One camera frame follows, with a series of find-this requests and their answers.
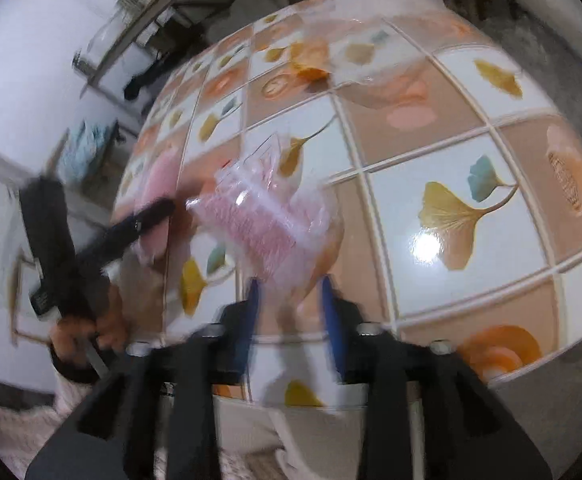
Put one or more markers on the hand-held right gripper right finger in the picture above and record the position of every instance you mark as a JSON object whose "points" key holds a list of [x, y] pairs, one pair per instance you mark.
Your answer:
{"points": [[331, 320]]}

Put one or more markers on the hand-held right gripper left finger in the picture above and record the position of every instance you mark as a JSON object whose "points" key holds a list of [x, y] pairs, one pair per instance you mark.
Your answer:
{"points": [[251, 310]]}

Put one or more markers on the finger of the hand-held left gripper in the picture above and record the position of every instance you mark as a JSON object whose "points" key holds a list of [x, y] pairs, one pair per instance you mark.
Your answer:
{"points": [[126, 230]]}

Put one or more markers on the pink sponge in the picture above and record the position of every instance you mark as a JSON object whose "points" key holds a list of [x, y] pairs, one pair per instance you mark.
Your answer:
{"points": [[158, 185]]}

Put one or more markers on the clear bag with pink print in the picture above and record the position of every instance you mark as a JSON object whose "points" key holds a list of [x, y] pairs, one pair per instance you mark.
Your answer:
{"points": [[266, 220]]}

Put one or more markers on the person's left hand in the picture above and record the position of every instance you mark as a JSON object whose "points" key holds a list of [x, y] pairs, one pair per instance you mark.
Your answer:
{"points": [[111, 330]]}

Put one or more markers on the floral seat cushion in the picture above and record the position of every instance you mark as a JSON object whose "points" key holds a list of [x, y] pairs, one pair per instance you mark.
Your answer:
{"points": [[86, 150]]}

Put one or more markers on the wooden chair with cushion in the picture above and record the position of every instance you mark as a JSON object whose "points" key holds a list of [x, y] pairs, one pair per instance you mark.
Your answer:
{"points": [[113, 130]]}

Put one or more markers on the black cloth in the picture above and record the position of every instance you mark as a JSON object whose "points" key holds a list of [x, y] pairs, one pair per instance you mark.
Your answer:
{"points": [[136, 87]]}

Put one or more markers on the long grey table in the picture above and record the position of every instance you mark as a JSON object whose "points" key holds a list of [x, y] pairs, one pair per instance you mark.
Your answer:
{"points": [[136, 25]]}

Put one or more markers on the orange crumpled wrapper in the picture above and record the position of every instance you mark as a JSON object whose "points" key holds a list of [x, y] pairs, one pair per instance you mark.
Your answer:
{"points": [[311, 67]]}

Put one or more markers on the clear plastic container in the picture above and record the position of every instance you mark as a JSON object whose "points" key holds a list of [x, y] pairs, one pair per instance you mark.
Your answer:
{"points": [[381, 25]]}

